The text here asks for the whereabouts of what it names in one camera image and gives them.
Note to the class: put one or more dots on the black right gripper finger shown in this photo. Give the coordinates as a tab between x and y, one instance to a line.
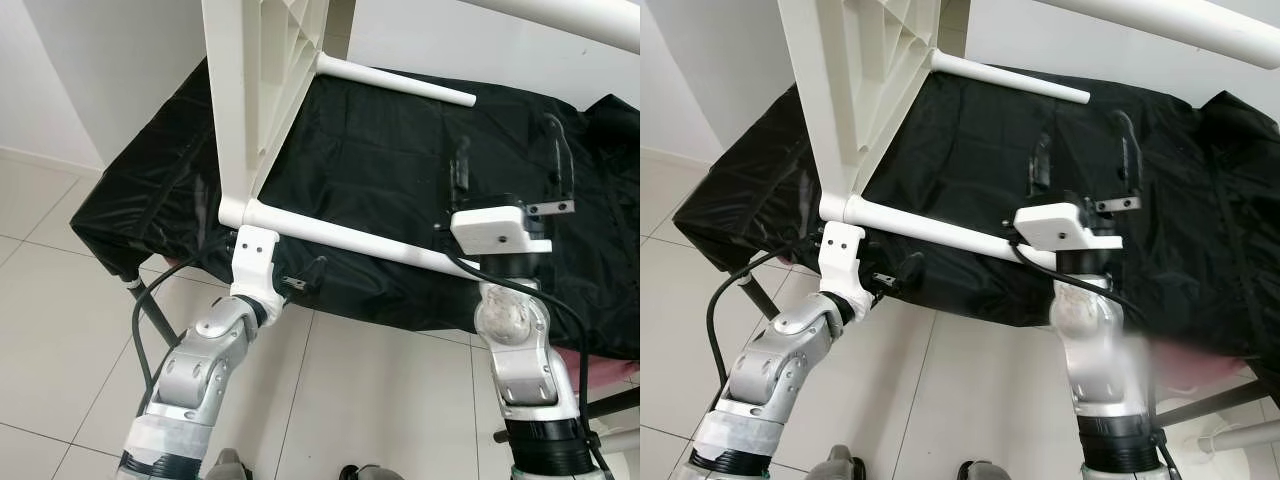
1040	170
1130	155
461	175
562	160

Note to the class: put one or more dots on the white plastic table leg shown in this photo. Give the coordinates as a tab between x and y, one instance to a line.
570	20
400	83
1010	80
340	232
940	228
1190	25

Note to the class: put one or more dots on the white plastic table top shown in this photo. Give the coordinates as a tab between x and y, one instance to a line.
265	90
865	90

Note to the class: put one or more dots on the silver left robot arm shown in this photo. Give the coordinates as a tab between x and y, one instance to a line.
780	365
200	370

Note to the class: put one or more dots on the red chair seat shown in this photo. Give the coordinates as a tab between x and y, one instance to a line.
605	365
1210	360

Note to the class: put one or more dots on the grey robot left foot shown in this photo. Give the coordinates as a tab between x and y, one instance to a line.
842	466
230	468

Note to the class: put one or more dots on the grey robot foot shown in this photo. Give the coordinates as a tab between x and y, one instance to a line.
370	472
842	466
230	468
985	471

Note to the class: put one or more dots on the grey robot right foot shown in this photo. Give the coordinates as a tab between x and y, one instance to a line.
370	472
985	471

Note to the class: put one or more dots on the white plastic tube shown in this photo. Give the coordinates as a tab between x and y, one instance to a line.
622	440
1240	436

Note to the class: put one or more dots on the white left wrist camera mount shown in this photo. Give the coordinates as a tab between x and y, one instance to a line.
252	260
842	258

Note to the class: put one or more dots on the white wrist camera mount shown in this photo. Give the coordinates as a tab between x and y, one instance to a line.
252	260
842	258
1060	227
495	230

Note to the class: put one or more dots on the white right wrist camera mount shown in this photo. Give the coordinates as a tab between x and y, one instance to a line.
1060	227
495	230

